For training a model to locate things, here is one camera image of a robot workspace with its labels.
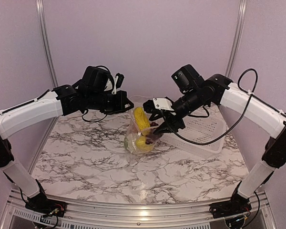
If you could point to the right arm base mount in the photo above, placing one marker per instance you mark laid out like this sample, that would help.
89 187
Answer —
228 208

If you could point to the white plastic basket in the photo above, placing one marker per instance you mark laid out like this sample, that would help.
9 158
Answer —
200 130

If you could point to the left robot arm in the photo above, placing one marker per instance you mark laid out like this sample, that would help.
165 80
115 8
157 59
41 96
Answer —
60 101

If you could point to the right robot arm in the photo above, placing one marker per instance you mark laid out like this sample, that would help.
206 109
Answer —
222 91

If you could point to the front aluminium rail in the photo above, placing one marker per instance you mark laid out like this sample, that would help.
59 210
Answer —
81 214

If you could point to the aluminium frame post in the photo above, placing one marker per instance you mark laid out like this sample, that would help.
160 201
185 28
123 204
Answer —
237 37
45 41

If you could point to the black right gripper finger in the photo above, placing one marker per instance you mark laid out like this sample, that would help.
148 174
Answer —
155 116
163 129

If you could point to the purple grape bunch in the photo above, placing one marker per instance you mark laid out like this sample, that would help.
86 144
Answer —
150 136

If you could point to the yellow lemon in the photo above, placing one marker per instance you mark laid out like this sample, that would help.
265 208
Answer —
141 118

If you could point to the right aluminium frame post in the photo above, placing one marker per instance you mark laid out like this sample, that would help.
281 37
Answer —
237 37

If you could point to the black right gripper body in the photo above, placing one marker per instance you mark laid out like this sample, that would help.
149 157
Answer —
193 100

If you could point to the yellow banana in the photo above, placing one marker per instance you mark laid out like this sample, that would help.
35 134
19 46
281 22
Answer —
144 144

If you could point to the white green cabbage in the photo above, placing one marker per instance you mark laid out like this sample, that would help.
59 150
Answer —
129 143

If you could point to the clear zip top bag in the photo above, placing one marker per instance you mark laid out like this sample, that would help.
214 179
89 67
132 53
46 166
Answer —
133 128

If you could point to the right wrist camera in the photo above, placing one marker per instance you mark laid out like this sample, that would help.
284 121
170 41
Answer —
159 106

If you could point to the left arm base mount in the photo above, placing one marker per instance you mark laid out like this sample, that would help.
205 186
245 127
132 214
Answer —
50 208

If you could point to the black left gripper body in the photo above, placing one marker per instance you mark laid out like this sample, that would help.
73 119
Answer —
97 101

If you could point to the left aluminium frame post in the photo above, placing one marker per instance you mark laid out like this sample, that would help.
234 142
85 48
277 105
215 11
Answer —
45 41

